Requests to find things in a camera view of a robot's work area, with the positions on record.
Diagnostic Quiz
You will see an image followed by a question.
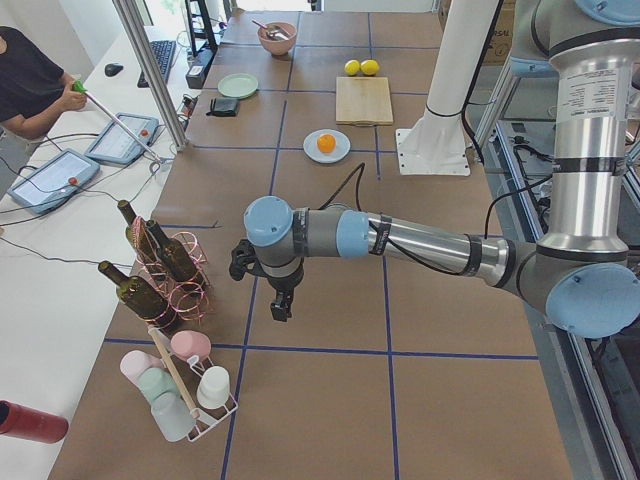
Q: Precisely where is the aluminium frame post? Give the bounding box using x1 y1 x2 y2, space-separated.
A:
112 0 187 152

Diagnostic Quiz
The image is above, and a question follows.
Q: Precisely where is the light blue plate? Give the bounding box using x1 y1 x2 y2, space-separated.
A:
303 129 351 164

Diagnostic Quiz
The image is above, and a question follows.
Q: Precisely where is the dark wine bottle lower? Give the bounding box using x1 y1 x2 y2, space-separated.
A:
98 260 177 329

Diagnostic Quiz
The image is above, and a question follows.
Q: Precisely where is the yellow lemon near board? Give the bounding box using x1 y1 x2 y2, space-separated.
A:
360 59 380 76

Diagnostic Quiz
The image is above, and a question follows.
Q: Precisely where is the dark wine bottle upper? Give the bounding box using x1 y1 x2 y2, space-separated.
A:
117 200 156 265

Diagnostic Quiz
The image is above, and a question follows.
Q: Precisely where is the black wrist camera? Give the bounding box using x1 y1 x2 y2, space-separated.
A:
229 239 260 281

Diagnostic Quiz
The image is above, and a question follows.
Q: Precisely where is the light pink cup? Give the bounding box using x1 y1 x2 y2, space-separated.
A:
120 350 165 386

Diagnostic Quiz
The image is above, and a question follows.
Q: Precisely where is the pink cup on rack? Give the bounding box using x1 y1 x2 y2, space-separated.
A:
170 330 211 361

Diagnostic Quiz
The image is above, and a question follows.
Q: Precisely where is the orange fruit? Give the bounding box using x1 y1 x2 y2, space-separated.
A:
316 133 337 154

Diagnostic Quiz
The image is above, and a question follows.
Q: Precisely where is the person in black shirt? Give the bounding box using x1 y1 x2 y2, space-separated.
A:
1 26 87 140

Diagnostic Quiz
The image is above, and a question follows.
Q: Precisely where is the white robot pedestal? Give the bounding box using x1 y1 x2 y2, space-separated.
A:
396 0 501 176

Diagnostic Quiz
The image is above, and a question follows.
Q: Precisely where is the metal rod green tip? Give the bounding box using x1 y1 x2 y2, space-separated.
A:
72 80 169 166

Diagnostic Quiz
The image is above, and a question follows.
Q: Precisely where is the yellow lemon far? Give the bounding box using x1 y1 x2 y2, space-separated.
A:
343 59 361 76

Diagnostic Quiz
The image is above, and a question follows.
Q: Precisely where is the black keyboard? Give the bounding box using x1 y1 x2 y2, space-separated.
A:
149 40 177 83

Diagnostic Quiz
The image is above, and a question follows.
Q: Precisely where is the teach pendant far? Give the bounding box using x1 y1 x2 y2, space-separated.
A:
85 113 159 165

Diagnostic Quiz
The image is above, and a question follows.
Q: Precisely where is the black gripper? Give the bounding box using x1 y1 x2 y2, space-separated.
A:
261 259 304 321

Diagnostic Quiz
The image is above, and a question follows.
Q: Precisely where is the metal scoop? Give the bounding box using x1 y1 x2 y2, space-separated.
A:
252 19 290 40

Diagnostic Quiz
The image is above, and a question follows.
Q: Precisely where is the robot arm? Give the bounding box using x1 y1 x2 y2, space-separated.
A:
229 1 639 338

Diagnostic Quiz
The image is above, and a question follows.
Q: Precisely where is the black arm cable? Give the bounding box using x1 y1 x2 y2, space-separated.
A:
319 162 554 276

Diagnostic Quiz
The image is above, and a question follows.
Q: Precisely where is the pale grey cup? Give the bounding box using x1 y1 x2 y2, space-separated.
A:
151 392 196 442

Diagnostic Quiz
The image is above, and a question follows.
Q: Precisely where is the white wire cup rack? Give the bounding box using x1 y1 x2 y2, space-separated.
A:
148 328 238 442

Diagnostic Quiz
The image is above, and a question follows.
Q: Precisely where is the dark grey folded cloth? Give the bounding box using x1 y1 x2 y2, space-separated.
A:
206 97 240 117

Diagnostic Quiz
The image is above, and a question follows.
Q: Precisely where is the white cup on rack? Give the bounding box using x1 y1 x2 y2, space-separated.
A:
196 366 230 409

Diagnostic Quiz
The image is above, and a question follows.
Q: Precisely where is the copper wire bottle rack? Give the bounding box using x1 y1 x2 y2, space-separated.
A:
126 215 211 324

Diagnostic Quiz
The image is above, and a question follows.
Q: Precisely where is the dark wine bottle middle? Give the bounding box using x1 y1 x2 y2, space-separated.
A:
146 219 199 282

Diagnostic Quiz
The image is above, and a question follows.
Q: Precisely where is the black computer mouse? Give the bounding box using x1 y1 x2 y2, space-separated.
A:
104 63 124 78

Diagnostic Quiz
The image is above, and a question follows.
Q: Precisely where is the teach pendant near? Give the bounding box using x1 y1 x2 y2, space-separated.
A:
8 149 100 214

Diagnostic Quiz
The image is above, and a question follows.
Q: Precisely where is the teach pendant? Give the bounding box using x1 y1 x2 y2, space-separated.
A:
85 113 159 165
8 149 100 214

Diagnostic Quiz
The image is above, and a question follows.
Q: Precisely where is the bamboo cutting board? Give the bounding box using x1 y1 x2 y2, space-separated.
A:
335 77 394 126

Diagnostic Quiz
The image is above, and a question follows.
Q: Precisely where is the dark wine bottle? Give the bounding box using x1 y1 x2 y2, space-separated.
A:
117 200 156 265
98 260 177 329
146 219 199 282

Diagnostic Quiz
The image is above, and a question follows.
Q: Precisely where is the pink bowl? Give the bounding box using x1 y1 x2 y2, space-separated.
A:
257 22 297 56

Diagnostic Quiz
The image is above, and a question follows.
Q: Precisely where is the light green plate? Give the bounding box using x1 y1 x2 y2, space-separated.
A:
217 73 259 99

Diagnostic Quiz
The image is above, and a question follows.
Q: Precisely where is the mint green cup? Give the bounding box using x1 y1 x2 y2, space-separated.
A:
137 367 179 404

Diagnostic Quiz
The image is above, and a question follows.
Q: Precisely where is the red bottle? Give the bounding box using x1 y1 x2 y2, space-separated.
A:
1 400 69 444

